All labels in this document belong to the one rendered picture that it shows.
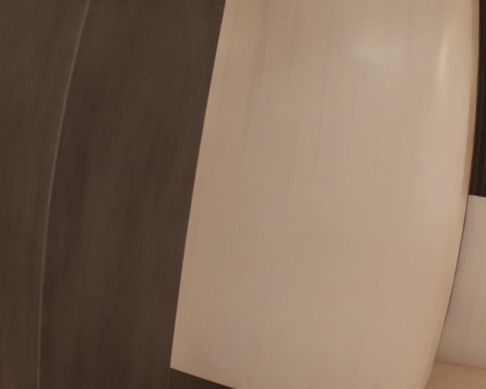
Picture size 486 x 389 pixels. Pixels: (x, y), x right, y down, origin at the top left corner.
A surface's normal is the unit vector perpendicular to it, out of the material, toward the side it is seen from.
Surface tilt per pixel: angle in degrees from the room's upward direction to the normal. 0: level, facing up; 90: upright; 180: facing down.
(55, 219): 90
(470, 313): 90
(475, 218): 90
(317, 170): 90
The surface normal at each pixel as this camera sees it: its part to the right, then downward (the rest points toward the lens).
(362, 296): -0.44, -0.04
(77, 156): 0.87, 0.14
